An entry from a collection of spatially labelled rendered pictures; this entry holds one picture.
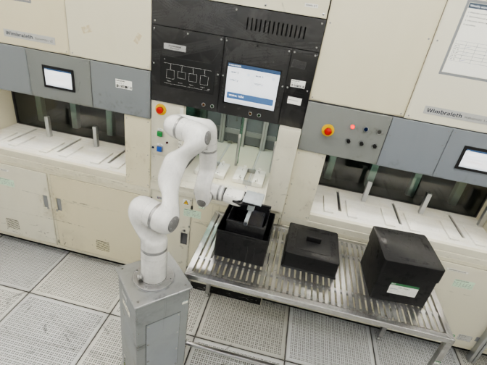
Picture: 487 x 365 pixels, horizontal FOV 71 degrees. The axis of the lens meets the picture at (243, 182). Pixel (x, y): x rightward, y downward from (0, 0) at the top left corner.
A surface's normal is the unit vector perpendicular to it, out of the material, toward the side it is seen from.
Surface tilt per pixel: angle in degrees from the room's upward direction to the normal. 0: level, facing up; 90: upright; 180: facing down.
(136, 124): 90
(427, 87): 90
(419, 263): 0
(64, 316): 0
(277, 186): 90
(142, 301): 0
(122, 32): 90
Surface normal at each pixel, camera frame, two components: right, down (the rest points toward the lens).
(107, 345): 0.14, -0.87
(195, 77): -0.18, 0.45
